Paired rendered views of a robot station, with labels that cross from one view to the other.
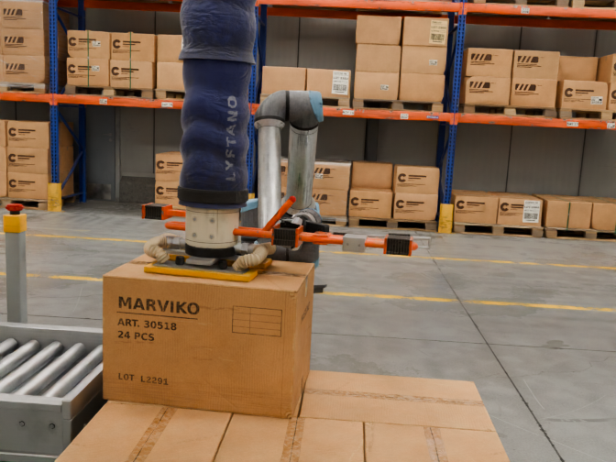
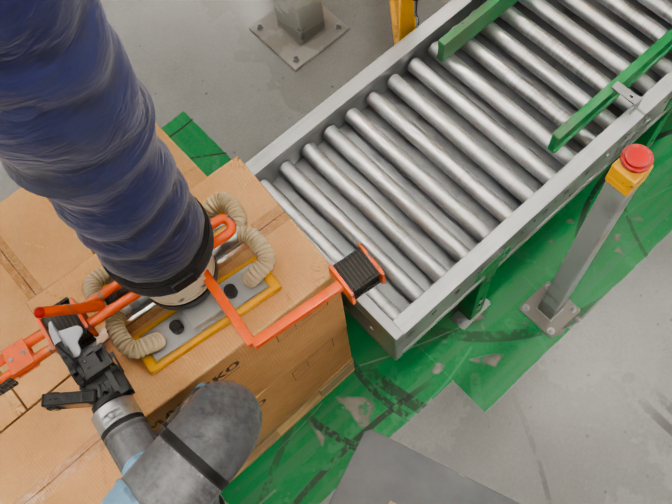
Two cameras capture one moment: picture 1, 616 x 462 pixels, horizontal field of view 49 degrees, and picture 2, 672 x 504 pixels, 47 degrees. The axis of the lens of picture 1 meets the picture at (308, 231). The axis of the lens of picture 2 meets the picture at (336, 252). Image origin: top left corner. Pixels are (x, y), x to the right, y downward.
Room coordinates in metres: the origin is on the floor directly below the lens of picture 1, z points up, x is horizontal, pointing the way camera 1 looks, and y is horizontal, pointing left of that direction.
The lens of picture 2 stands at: (2.92, 0.18, 2.55)
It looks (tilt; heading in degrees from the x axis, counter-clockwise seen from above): 66 degrees down; 143
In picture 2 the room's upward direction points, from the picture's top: 10 degrees counter-clockwise
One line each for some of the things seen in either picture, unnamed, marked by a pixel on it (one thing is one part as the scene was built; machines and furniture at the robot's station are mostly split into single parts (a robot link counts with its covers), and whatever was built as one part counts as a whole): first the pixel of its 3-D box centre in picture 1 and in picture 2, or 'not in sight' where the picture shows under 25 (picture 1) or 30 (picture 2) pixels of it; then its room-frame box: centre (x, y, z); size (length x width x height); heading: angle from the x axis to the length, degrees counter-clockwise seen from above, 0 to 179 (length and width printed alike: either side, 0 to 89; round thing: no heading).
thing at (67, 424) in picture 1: (110, 396); (316, 266); (2.18, 0.65, 0.48); 0.70 x 0.03 x 0.15; 177
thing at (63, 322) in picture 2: (287, 235); (67, 327); (2.11, 0.06, 1.07); 0.10 x 0.08 x 0.06; 170
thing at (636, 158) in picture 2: (15, 209); (635, 160); (2.72, 1.19, 1.02); 0.07 x 0.07 x 0.04
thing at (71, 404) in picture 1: (109, 367); (313, 252); (2.18, 0.65, 0.58); 0.70 x 0.03 x 0.06; 177
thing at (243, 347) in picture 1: (214, 327); (200, 315); (2.16, 0.29, 0.74); 0.60 x 0.40 x 0.40; 83
